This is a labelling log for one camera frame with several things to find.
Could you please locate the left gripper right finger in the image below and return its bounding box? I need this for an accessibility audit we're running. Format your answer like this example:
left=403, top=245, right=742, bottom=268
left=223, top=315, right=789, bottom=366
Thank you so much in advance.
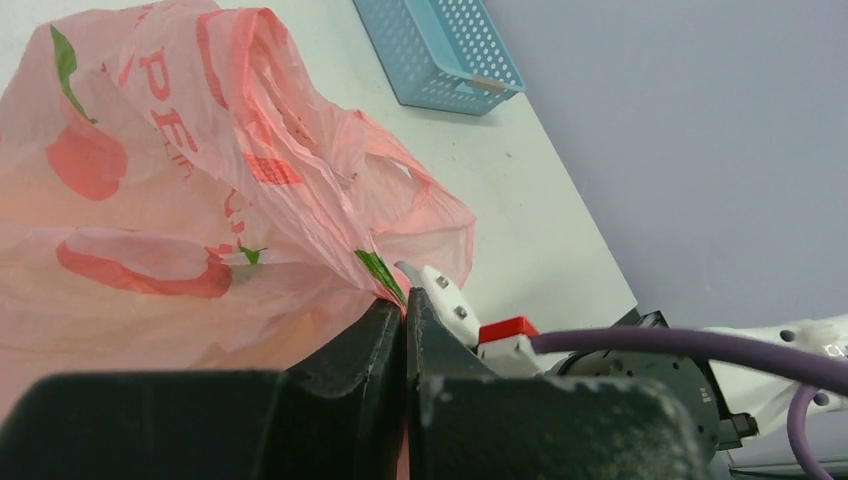
left=407, top=288, right=706, bottom=480

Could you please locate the pink plastic bag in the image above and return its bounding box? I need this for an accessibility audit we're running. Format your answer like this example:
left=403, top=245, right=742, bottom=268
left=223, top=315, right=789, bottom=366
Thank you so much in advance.
left=1, top=1, right=475, bottom=413

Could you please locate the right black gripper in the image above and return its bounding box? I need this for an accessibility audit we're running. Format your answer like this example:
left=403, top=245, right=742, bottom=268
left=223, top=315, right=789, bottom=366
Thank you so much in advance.
left=549, top=350, right=759, bottom=458

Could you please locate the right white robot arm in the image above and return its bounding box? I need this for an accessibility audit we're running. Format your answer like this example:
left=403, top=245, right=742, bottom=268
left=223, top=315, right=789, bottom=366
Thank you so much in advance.
left=548, top=315, right=847, bottom=459

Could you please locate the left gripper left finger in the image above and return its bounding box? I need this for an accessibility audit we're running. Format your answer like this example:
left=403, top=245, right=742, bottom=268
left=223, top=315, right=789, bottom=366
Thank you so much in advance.
left=1, top=301, right=403, bottom=479

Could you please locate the light blue plastic basket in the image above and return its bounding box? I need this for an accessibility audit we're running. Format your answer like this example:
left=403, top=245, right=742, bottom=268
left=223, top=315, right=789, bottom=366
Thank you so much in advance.
left=353, top=0, right=525, bottom=116

